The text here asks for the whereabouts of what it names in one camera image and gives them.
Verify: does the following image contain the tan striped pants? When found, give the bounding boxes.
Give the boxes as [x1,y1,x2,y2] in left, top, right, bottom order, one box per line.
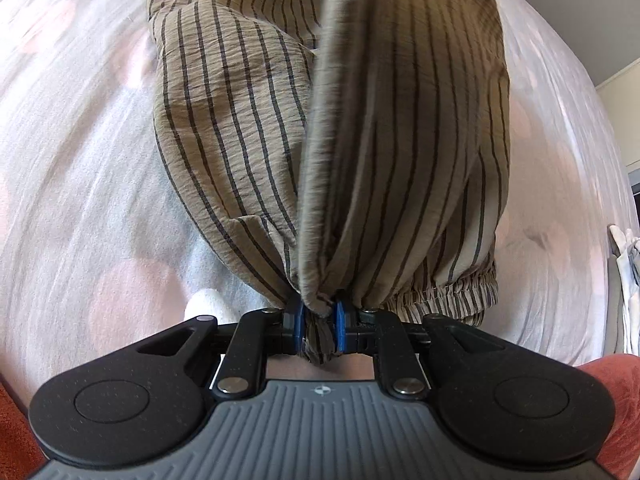
[146,0,512,365]

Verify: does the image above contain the white sock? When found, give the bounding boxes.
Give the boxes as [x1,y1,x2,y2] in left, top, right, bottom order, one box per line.
[184,288,242,325]

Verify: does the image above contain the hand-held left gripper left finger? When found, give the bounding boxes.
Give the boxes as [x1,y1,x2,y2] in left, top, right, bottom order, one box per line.
[135,297,307,401]

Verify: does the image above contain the white pink-dotted bed sheet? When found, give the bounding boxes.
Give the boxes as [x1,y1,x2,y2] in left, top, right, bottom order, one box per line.
[0,0,632,401]

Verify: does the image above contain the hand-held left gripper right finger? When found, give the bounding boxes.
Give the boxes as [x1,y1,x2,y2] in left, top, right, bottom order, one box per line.
[334,299,505,401]

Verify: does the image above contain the white cloth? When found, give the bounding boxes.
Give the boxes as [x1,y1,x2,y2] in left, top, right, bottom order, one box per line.
[606,224,640,358]

